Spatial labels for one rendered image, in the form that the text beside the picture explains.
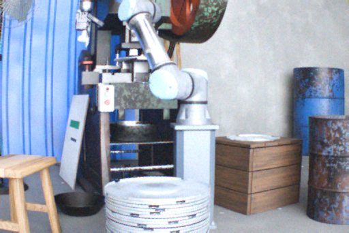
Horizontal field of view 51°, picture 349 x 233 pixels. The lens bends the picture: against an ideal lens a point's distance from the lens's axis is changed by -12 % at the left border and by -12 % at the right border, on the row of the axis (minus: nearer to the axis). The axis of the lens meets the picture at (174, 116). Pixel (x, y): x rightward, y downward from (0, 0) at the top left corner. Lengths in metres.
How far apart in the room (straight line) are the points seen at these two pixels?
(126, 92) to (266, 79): 2.37
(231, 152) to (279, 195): 0.35
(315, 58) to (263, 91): 0.91
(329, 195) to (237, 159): 0.52
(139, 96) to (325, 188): 1.14
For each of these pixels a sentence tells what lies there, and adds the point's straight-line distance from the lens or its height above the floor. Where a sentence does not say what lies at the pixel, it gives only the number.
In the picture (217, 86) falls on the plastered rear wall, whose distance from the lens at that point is 4.04.
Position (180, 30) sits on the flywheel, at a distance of 2.69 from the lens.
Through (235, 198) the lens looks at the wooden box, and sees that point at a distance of 2.02.
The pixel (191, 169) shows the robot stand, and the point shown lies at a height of 0.27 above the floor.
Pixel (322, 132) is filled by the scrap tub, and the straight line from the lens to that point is 1.79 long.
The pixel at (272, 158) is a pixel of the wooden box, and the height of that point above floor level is 0.27.
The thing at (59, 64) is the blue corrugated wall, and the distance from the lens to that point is 3.56.
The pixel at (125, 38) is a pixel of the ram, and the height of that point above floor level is 0.92.
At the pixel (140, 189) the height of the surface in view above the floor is 0.32.
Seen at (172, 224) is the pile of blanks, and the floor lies 0.25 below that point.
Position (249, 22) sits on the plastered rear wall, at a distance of 4.32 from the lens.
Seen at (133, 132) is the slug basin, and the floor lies 0.36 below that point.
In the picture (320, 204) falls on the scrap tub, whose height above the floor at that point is 0.09.
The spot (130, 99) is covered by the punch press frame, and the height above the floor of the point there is 0.55.
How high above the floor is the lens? 0.56
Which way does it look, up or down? 3 degrees down
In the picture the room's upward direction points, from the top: straight up
